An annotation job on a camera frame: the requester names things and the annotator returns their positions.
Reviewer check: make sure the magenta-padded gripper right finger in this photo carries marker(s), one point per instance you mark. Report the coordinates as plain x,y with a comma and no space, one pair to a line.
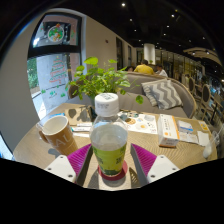
146,159

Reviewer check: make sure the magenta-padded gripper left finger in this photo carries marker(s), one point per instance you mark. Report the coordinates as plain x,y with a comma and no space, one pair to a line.
78,159

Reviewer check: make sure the clear bottle with green label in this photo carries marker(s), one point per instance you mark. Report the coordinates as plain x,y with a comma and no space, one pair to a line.
109,156

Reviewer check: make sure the brown mug with white interior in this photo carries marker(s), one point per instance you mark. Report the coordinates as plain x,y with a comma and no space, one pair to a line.
63,141

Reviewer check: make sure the white flat packet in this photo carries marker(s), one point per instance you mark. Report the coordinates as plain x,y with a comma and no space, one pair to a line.
81,129

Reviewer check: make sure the printed menu leaflet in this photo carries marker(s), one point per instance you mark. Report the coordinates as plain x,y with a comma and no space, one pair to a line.
141,122

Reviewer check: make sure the flat blue and white box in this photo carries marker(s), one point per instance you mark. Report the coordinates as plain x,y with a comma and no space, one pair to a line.
57,115

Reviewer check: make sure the white and blue packet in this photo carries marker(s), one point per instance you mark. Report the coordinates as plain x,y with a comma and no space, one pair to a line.
185,127

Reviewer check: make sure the white paper napkin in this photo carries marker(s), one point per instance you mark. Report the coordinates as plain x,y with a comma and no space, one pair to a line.
203,138

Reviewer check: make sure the grey curved sofa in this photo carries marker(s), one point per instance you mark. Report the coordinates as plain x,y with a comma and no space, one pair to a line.
133,100

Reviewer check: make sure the small yellow card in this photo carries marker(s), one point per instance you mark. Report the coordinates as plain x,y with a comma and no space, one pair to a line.
204,126

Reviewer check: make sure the grey zigzag pillow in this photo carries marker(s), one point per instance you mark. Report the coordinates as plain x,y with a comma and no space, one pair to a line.
163,94

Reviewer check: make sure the green potted plant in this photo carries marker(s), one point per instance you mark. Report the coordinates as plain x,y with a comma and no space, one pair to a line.
100,80

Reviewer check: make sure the group of dining chairs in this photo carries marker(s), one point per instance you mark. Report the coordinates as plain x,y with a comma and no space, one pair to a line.
205,96

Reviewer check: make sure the person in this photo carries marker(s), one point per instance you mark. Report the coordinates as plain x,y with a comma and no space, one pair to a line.
144,68
162,72
130,69

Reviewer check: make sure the window with holiday decals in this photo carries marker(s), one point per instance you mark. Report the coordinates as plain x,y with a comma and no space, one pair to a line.
55,73

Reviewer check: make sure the white round pillar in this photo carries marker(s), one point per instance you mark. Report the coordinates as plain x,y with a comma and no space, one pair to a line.
149,53

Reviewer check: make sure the group of ceiling spotlights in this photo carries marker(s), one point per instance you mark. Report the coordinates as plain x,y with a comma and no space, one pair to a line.
123,4

